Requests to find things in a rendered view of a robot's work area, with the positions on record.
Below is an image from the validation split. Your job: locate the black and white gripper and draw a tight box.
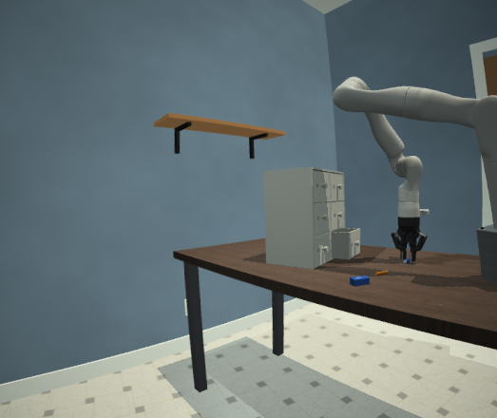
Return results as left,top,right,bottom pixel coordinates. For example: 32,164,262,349
392,217,428,263

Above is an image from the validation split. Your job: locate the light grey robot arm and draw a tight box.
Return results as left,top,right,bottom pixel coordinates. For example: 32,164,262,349
333,77,497,230

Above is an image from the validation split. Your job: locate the blue rectangular block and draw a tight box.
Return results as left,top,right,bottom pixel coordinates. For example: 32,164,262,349
350,275,370,286

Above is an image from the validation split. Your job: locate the grey small chest of drawers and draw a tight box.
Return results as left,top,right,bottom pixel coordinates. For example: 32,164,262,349
263,167,345,269

